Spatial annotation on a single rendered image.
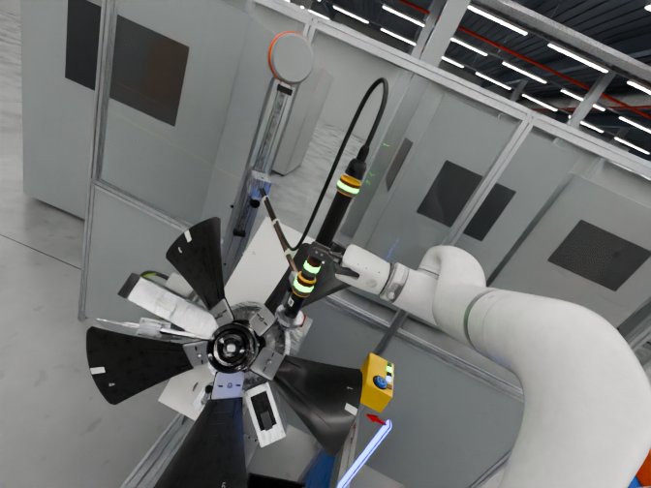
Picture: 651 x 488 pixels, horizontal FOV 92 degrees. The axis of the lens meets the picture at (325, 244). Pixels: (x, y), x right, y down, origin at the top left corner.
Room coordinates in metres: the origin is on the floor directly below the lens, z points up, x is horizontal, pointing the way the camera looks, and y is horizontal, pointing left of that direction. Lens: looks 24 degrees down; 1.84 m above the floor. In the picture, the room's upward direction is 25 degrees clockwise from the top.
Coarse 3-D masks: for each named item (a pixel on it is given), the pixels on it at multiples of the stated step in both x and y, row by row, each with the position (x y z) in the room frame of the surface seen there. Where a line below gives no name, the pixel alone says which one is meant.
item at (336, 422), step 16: (288, 368) 0.61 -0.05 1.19; (304, 368) 0.63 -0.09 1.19; (320, 368) 0.65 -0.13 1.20; (336, 368) 0.67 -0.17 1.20; (352, 368) 0.69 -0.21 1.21; (272, 384) 0.55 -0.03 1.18; (288, 384) 0.57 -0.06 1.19; (304, 384) 0.59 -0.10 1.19; (320, 384) 0.61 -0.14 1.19; (336, 384) 0.62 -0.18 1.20; (352, 384) 0.64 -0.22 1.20; (288, 400) 0.53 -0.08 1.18; (304, 400) 0.55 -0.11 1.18; (320, 400) 0.57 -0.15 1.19; (336, 400) 0.58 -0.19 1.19; (352, 400) 0.60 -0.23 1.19; (304, 416) 0.52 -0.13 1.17; (320, 416) 0.53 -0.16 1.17; (336, 416) 0.55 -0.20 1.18; (352, 416) 0.57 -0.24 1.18; (320, 432) 0.51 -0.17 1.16; (336, 432) 0.52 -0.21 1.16; (336, 448) 0.49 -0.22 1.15
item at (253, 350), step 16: (240, 320) 0.69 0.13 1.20; (224, 336) 0.58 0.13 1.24; (240, 336) 0.59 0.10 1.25; (256, 336) 0.62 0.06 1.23; (208, 352) 0.54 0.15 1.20; (224, 352) 0.56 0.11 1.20; (240, 352) 0.56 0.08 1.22; (256, 352) 0.59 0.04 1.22; (224, 368) 0.53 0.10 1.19; (240, 368) 0.54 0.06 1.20
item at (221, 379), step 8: (216, 376) 0.54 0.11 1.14; (224, 376) 0.56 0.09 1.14; (232, 376) 0.57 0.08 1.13; (240, 376) 0.59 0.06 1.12; (216, 384) 0.53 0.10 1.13; (224, 384) 0.55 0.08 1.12; (232, 384) 0.56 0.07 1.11; (240, 384) 0.58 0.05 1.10; (216, 392) 0.52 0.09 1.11; (224, 392) 0.54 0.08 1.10; (232, 392) 0.56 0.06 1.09; (240, 392) 0.57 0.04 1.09
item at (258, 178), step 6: (258, 168) 1.18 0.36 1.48; (252, 174) 1.12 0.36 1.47; (258, 174) 1.14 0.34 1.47; (264, 174) 1.18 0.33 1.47; (252, 180) 1.10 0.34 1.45; (258, 180) 1.09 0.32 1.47; (264, 180) 1.11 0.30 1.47; (270, 180) 1.14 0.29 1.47; (246, 186) 1.15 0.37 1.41; (252, 186) 1.08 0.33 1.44; (258, 186) 1.09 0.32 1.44; (264, 186) 1.11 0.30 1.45; (270, 186) 1.12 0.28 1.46; (252, 192) 1.09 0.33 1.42; (258, 192) 1.10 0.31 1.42
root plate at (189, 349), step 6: (198, 342) 0.58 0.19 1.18; (204, 342) 0.58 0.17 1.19; (186, 348) 0.57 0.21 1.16; (192, 348) 0.57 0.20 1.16; (198, 348) 0.58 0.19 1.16; (204, 348) 0.58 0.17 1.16; (186, 354) 0.57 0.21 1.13; (192, 354) 0.58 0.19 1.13; (204, 354) 0.59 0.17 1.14; (192, 360) 0.58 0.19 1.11; (198, 360) 0.58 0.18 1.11; (204, 360) 0.59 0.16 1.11
